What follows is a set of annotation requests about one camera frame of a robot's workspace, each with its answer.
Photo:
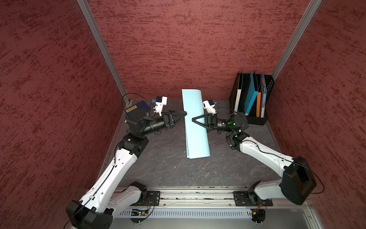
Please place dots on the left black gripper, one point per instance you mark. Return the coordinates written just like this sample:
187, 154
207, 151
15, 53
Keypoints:
168, 119

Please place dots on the orange book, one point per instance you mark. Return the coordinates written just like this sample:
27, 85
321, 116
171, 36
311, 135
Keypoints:
258, 105

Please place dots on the dark blue box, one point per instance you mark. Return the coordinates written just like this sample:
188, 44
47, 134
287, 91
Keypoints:
142, 105

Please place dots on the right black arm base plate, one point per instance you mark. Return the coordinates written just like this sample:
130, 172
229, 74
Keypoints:
241, 198

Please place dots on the black mesh file organizer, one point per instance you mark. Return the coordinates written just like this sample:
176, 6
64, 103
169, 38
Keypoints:
252, 119

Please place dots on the teal book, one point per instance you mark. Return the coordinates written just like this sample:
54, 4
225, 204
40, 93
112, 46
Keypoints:
252, 92

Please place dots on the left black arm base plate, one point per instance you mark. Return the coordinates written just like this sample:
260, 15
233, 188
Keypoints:
149, 198

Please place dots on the aluminium corner post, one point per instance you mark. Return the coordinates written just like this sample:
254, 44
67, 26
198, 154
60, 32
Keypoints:
83, 4
296, 36

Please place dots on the light blue rectangular paper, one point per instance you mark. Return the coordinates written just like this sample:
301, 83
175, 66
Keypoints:
197, 144

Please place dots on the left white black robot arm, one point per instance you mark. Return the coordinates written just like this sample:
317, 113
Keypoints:
97, 208

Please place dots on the right aluminium corner post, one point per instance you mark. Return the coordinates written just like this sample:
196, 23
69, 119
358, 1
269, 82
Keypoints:
296, 36

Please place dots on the left aluminium corner post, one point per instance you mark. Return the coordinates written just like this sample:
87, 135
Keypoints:
83, 4

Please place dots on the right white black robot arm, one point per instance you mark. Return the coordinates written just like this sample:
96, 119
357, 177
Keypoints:
296, 181

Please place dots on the aluminium front rail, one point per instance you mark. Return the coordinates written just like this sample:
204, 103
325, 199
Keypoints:
217, 203

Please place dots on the blue patterned book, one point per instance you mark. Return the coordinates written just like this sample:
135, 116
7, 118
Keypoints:
263, 95

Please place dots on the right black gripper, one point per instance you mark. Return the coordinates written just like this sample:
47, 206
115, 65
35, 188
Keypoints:
211, 121

